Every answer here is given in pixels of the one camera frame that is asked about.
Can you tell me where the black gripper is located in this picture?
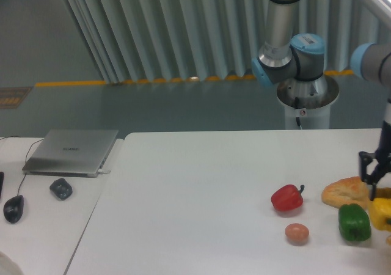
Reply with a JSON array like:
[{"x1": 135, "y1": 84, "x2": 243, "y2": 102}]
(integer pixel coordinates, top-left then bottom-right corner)
[{"x1": 359, "y1": 120, "x2": 391, "y2": 200}]

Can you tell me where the yellow bell pepper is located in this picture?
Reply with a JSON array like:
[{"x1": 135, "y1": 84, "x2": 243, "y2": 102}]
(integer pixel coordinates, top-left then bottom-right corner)
[{"x1": 368, "y1": 188, "x2": 390, "y2": 232}]

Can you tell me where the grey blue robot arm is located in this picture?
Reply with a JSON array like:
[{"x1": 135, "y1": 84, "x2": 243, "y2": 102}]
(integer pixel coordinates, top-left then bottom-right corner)
[{"x1": 252, "y1": 0, "x2": 390, "y2": 201}]

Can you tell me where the green bell pepper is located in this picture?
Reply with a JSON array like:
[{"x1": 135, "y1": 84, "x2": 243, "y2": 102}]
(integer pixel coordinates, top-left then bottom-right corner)
[{"x1": 338, "y1": 203, "x2": 371, "y2": 241}]

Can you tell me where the red bell pepper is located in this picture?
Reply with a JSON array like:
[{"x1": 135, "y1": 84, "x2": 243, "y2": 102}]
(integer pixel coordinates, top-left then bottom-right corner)
[{"x1": 271, "y1": 185, "x2": 305, "y2": 211}]

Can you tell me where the golden bread pastry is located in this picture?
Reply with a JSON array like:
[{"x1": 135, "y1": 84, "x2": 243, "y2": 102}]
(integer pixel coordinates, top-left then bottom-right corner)
[{"x1": 321, "y1": 176, "x2": 368, "y2": 210}]

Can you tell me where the brown egg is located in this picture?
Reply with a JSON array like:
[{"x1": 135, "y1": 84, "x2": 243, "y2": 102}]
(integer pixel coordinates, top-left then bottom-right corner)
[{"x1": 285, "y1": 223, "x2": 309, "y2": 243}]

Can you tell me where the folding partition screen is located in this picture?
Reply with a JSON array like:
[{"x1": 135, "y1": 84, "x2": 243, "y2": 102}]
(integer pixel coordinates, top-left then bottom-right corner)
[{"x1": 64, "y1": 0, "x2": 390, "y2": 84}]

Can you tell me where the silver closed laptop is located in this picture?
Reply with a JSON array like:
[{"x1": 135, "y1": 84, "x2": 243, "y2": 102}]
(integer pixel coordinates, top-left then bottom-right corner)
[{"x1": 23, "y1": 130, "x2": 118, "y2": 177}]

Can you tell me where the black power adapter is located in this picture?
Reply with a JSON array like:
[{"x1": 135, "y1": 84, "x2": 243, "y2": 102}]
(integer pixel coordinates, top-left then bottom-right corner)
[{"x1": 49, "y1": 178, "x2": 73, "y2": 200}]

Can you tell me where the black computer mouse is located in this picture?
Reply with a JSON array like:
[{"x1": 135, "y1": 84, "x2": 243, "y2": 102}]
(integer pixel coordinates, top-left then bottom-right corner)
[{"x1": 3, "y1": 195, "x2": 24, "y2": 224}]

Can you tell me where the black device at edge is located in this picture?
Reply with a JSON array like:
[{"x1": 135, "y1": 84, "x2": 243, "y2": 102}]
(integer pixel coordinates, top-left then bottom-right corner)
[{"x1": 0, "y1": 171, "x2": 5, "y2": 199}]

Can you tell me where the white cloth corner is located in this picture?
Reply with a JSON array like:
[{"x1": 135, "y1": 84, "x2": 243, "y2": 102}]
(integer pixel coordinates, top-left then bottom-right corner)
[{"x1": 0, "y1": 252, "x2": 24, "y2": 275}]

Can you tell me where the black pedestal cable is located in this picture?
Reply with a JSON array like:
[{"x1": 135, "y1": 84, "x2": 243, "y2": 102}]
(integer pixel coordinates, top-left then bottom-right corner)
[{"x1": 293, "y1": 97, "x2": 304, "y2": 130}]

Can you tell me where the black mouse cable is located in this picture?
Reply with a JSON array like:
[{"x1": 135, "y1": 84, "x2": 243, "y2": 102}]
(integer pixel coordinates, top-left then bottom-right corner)
[{"x1": 0, "y1": 136, "x2": 45, "y2": 197}]

